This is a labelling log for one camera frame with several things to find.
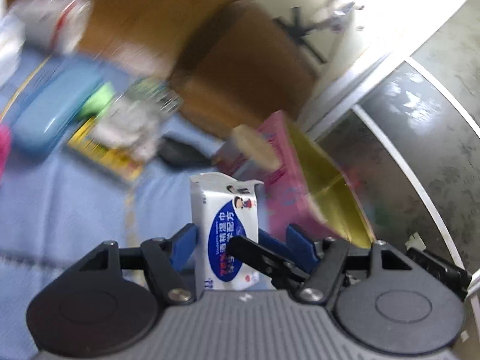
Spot yellow label clear card case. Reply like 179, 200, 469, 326
67, 117, 144, 184

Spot round food can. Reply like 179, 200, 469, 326
216, 124, 281, 181

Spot pink knitted soft ball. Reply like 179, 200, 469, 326
0, 124, 11, 178

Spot clear bag with keyring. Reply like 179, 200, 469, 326
89, 96, 160, 163

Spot blue plastic glasses case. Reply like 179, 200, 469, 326
11, 64, 103, 157

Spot white wet wipes pack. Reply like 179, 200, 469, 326
190, 172, 262, 295

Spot green patterned tissue pack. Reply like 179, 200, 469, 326
125, 76, 183, 116

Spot brown seat cushion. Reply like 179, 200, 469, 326
168, 0, 318, 138

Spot black oval device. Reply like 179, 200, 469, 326
157, 136, 212, 169

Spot pink open box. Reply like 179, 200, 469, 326
213, 109, 376, 248

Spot large white tissue pack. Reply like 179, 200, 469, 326
0, 13, 25, 87

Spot green soft cloth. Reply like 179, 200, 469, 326
77, 82, 116, 119

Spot paper cups in plastic bag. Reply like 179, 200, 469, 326
10, 0, 93, 55

